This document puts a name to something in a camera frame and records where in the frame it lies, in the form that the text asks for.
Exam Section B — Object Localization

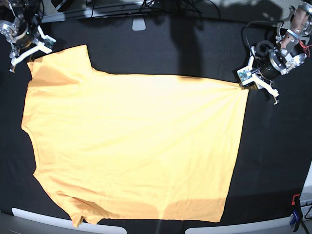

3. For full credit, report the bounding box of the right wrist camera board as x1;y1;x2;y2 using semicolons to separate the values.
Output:
45;39;56;49

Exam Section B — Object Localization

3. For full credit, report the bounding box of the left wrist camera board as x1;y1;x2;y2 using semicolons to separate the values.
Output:
237;68;252;84

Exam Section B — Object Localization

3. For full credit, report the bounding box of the grey monitor stand foot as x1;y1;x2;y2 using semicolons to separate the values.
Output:
132;18;146;32

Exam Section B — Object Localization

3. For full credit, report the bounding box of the white front bar left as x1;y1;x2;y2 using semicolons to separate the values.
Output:
11;208;127;234

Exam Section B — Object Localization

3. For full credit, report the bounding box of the white bar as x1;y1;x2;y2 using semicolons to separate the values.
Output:
11;208;127;234
185;216;292;234

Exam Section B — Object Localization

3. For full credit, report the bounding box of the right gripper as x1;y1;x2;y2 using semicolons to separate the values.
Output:
0;19;57;73

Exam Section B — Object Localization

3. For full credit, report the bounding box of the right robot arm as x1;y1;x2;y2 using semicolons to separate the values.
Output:
0;0;57;73

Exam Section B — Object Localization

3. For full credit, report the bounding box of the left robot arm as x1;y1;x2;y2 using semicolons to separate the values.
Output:
237;0;312;105

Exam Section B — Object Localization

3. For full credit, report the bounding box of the black box device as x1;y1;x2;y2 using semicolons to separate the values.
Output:
50;0;74;12

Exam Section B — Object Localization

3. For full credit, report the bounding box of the black cable bundle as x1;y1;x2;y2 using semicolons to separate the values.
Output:
138;0;220;19

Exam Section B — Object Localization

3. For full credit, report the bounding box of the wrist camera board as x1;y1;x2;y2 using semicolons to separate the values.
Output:
45;39;56;49
237;68;252;84

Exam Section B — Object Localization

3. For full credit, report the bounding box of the black table cloth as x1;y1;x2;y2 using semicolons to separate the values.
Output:
0;16;312;225

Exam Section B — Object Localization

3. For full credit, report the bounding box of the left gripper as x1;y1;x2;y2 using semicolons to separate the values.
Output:
239;41;307;105

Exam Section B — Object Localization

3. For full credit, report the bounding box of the yellow t-shirt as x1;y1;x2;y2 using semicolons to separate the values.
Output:
21;45;248;227

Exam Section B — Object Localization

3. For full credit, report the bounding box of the white front bar right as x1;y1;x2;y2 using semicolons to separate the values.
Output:
185;216;292;234

